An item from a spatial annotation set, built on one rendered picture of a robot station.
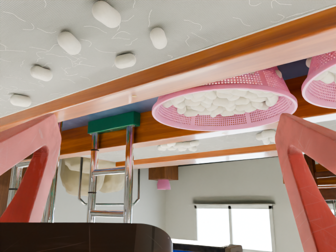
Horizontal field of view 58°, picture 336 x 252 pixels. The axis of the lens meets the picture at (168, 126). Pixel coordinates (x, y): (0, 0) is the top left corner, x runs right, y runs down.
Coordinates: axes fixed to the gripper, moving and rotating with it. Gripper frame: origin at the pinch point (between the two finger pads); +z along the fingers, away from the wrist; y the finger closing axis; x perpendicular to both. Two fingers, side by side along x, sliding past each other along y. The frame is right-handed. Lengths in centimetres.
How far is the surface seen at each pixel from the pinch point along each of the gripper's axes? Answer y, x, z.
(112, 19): 5.6, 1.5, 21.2
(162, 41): 0.7, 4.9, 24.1
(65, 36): 11.7, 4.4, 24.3
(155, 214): 26, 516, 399
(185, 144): -6, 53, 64
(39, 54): 17.3, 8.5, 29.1
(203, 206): -70, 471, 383
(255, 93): -15.4, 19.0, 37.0
